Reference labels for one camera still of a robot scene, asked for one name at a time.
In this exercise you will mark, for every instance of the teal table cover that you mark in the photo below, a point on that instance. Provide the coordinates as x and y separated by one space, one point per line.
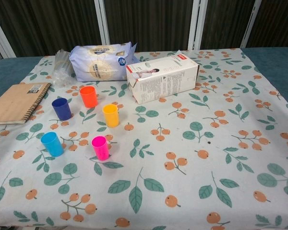
4 69

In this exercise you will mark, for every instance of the dark screen panel white frame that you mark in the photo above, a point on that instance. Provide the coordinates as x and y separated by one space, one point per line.
50 24
278 24
146 24
223 24

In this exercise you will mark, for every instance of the orange plastic cup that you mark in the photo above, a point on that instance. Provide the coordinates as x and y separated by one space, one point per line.
88 98

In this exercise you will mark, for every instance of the white blue powder pouch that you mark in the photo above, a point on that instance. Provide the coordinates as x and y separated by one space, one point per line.
98 64

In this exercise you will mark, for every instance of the pink plastic cup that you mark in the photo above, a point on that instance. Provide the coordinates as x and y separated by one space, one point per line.
100 150

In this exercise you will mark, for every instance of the kraft spiral notebook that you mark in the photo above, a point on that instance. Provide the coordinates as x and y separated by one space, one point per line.
14 103

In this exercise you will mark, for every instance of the dark blue plastic cup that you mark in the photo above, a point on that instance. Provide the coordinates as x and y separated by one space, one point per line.
62 110

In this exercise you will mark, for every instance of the white printed carton box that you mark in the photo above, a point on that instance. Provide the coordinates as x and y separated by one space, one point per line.
163 81

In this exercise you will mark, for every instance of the yellow plastic cup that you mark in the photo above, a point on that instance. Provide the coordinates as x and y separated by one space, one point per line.
111 117

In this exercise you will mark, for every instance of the light blue plastic cup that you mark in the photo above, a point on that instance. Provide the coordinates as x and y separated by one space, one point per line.
52 146

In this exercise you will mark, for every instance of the floral leaf fruit tablecloth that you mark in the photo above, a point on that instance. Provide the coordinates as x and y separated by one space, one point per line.
182 167

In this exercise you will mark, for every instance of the clear plastic wrapper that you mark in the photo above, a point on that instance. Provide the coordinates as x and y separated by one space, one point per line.
61 69

